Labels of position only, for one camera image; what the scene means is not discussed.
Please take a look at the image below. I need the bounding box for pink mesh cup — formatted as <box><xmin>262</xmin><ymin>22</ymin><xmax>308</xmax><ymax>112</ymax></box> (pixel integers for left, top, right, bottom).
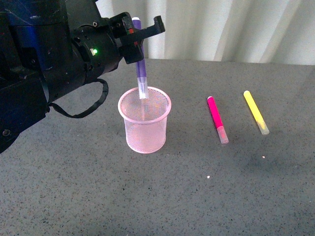
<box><xmin>118</xmin><ymin>87</ymin><xmax>172</xmax><ymax>154</ymax></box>

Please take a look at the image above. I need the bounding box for white curtain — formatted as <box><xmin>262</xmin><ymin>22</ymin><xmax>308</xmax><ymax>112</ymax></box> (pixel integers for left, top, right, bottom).
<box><xmin>96</xmin><ymin>0</ymin><xmax>315</xmax><ymax>65</ymax></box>

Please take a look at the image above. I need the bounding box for purple highlighter pen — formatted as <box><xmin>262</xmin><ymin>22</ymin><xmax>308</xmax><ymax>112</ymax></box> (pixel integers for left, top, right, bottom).
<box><xmin>132</xmin><ymin>17</ymin><xmax>149</xmax><ymax>99</ymax></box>

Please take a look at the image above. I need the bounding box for pink highlighter pen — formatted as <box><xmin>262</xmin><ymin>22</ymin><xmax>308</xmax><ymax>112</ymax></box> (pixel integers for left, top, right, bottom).
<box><xmin>207</xmin><ymin>96</ymin><xmax>229</xmax><ymax>144</ymax></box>

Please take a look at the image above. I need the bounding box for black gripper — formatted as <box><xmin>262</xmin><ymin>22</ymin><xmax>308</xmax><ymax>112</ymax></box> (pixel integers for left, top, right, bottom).
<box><xmin>70</xmin><ymin>12</ymin><xmax>165</xmax><ymax>85</ymax></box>

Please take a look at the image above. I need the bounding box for yellow highlighter pen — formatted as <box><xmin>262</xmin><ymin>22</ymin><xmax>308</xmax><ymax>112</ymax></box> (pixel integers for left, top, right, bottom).
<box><xmin>243</xmin><ymin>90</ymin><xmax>270</xmax><ymax>135</ymax></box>

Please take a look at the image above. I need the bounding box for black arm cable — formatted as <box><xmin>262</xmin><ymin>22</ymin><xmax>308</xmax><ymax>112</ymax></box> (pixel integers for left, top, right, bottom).
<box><xmin>48</xmin><ymin>78</ymin><xmax>109</xmax><ymax>118</ymax></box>

